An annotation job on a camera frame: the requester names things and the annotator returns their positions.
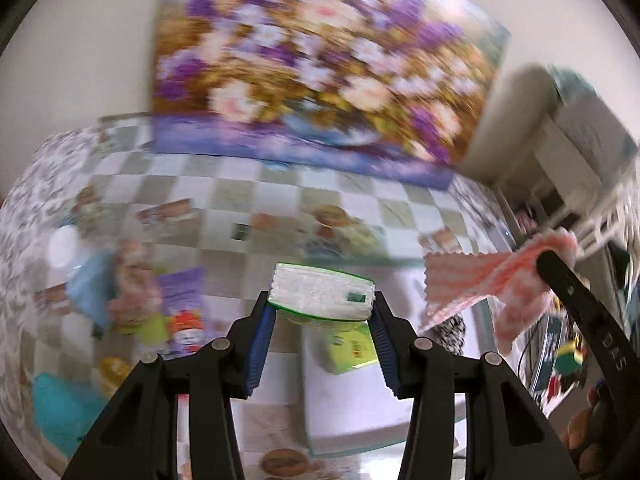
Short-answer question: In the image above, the white shelf rack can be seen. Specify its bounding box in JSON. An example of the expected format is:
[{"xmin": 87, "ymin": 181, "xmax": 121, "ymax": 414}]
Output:
[{"xmin": 530, "ymin": 65, "xmax": 640, "ymax": 261}]

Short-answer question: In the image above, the yellow soft toy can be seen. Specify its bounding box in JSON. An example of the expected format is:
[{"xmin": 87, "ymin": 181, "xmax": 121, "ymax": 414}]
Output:
[{"xmin": 99, "ymin": 356, "xmax": 132, "ymax": 393}]

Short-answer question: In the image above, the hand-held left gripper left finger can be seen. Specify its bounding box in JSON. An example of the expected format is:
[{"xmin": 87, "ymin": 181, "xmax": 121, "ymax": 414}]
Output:
[{"xmin": 62, "ymin": 290, "xmax": 277, "ymax": 480}]

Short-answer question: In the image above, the white green tissue pack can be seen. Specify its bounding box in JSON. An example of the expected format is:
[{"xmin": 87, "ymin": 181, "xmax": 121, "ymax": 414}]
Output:
[{"xmin": 267, "ymin": 261, "xmax": 378, "ymax": 325}]

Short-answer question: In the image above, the pink striped cloth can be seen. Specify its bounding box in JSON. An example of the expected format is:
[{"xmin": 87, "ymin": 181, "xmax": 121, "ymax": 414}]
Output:
[{"xmin": 417, "ymin": 227, "xmax": 581, "ymax": 356}]

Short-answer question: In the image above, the pink plush toy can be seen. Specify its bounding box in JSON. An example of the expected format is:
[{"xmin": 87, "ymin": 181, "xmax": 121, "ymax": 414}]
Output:
[{"xmin": 107, "ymin": 239, "xmax": 163, "ymax": 333}]

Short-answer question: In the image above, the floral painting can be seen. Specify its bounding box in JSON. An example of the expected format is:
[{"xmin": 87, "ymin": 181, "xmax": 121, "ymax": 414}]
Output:
[{"xmin": 149, "ymin": 0, "xmax": 512, "ymax": 192}]

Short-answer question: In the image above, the purple snack packet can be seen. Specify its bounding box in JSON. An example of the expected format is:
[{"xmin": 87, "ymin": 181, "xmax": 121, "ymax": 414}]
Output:
[{"xmin": 154, "ymin": 266, "xmax": 210, "ymax": 358}]

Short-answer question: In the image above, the yellow green packet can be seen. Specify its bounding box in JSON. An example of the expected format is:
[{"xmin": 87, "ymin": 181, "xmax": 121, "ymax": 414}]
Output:
[{"xmin": 322, "ymin": 322, "xmax": 379, "ymax": 376}]

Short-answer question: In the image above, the teal cloth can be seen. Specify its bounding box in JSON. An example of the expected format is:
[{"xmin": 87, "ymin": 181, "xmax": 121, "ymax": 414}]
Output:
[{"xmin": 31, "ymin": 371, "xmax": 110, "ymax": 457}]

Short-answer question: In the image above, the blue plastic bag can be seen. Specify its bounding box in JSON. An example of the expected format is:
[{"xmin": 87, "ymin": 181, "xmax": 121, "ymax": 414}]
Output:
[{"xmin": 66, "ymin": 249, "xmax": 120, "ymax": 333}]

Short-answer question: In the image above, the yellow green sponge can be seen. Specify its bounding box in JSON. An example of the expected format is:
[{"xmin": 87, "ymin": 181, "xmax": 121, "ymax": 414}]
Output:
[{"xmin": 554, "ymin": 341, "xmax": 587, "ymax": 377}]

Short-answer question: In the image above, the white plastic box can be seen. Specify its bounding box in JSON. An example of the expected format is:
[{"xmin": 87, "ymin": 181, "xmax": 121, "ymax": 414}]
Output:
[{"xmin": 299, "ymin": 259, "xmax": 483, "ymax": 457}]

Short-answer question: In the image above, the white round object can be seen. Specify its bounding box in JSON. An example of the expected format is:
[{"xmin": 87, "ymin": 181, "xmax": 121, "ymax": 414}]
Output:
[{"xmin": 46, "ymin": 224, "xmax": 90, "ymax": 282}]

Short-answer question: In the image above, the checkered printed tablecloth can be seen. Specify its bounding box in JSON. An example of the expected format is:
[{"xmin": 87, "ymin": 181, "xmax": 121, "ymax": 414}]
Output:
[{"xmin": 0, "ymin": 112, "xmax": 516, "ymax": 480}]

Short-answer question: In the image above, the brown plush toy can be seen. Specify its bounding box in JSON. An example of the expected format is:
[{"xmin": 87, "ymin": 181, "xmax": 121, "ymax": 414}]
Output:
[{"xmin": 562, "ymin": 385, "xmax": 618, "ymax": 478}]

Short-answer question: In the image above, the beige cushion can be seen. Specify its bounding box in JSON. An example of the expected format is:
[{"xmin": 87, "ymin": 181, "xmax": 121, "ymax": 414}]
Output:
[{"xmin": 459, "ymin": 61, "xmax": 562, "ymax": 187}]

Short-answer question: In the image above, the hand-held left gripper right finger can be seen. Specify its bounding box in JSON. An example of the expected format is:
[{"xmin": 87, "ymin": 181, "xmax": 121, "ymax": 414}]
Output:
[{"xmin": 369, "ymin": 291, "xmax": 581, "ymax": 480}]

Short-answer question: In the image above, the black white patterned cloth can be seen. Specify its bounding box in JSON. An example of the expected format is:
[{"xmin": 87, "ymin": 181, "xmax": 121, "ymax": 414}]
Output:
[{"xmin": 432, "ymin": 314, "xmax": 467, "ymax": 357}]

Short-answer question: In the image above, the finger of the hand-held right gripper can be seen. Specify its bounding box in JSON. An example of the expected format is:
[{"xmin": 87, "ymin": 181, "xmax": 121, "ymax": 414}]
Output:
[{"xmin": 536, "ymin": 250, "xmax": 640, "ymax": 480}]

